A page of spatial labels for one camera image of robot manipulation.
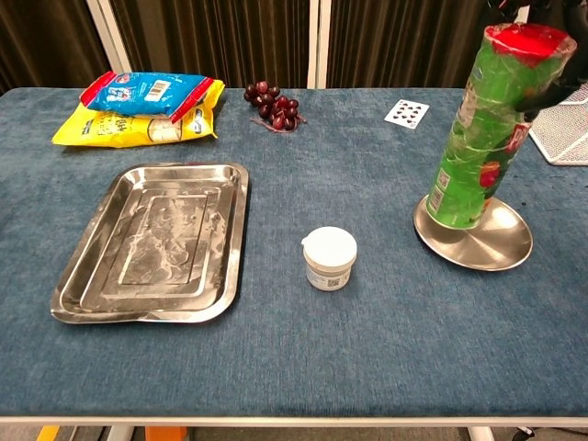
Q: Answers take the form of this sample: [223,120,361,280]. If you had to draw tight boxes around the white table frame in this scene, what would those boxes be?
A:
[0,414,588,441]

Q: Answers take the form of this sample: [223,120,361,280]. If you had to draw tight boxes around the small white jar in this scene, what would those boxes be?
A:
[300,226,358,292]

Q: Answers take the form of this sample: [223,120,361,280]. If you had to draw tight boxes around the blue and red snack bag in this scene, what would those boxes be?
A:
[80,71,216,124]

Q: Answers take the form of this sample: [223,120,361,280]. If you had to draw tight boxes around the hearts playing card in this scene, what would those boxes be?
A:
[383,99,431,130]

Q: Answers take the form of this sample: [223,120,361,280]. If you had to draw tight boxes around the white wire mesh basket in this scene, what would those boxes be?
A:
[527,82,588,166]

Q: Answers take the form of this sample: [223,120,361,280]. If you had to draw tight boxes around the orange box under table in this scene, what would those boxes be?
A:
[145,426,188,441]

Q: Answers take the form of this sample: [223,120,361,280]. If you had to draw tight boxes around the dark brown curtain panel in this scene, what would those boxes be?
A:
[0,0,106,96]
[108,0,311,89]
[326,0,492,89]

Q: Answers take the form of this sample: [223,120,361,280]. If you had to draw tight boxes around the green Pringles can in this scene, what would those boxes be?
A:
[425,22,578,230]

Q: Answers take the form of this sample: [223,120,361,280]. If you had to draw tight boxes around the dark red grape bunch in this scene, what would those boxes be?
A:
[243,80,308,135]

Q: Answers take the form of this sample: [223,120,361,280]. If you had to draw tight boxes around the round stainless steel plate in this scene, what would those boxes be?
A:
[413,195,535,272]

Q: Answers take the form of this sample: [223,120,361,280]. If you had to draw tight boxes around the yellow snack bag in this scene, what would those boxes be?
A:
[51,78,226,149]

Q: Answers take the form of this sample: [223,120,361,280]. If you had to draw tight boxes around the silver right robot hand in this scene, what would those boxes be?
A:
[514,40,588,123]

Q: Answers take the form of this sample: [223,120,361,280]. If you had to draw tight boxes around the blue tablecloth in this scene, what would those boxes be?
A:
[0,86,588,419]

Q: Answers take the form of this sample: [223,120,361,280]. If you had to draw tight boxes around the white partition post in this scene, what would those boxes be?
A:
[306,0,333,89]
[85,0,134,77]

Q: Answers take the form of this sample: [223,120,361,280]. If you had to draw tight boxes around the rectangular stainless steel tray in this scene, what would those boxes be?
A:
[50,162,251,324]

